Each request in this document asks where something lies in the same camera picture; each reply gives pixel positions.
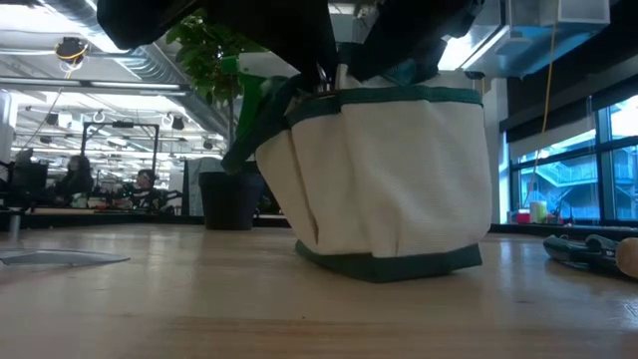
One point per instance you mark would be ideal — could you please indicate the green potted tree black pot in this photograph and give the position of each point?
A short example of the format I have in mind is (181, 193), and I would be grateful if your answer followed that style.
(229, 199)

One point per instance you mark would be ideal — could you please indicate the black gantry frame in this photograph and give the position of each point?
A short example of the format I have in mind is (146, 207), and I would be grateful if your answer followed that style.
(155, 149)

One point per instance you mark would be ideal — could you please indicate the black table frame extrusion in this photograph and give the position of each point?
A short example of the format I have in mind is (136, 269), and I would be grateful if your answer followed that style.
(124, 219)

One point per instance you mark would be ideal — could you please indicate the grey cabinet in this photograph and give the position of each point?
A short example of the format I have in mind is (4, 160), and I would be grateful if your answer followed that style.
(191, 184)

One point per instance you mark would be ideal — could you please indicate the long ceiling light bar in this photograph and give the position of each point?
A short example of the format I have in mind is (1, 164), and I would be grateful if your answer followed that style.
(99, 86)

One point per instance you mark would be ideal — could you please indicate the green plastic spray bottle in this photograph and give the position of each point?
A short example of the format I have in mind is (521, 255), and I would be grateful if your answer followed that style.
(249, 100)

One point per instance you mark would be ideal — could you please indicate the white ceiling ventilation box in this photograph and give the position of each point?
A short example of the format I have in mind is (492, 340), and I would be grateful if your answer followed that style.
(573, 12)

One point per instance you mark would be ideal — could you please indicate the black background robot station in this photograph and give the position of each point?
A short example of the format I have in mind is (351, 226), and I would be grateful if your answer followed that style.
(30, 174)

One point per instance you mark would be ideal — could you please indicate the red container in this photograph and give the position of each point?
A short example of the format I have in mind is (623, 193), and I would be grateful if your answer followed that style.
(523, 217)

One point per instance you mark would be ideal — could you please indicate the white container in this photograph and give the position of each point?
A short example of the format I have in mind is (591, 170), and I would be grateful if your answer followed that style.
(538, 212)

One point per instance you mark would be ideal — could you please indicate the cream canvas gardening bag green trim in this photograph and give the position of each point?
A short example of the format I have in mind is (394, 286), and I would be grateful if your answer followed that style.
(389, 174)

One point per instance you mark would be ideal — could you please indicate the white pillar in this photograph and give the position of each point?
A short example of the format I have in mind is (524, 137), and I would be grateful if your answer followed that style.
(498, 149)

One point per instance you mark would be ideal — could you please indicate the black-framed window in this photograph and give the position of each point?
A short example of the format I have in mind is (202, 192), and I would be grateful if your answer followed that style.
(607, 164)

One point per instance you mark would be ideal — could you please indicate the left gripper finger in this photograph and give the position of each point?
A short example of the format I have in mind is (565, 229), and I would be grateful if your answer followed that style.
(319, 40)

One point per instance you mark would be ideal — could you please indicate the person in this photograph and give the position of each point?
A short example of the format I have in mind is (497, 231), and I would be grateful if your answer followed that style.
(75, 179)
(144, 184)

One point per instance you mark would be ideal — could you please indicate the ribbed silver ceiling duct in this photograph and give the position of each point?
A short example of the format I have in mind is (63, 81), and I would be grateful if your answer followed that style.
(149, 70)

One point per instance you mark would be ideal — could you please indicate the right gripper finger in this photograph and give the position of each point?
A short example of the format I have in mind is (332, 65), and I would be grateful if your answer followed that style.
(369, 65)

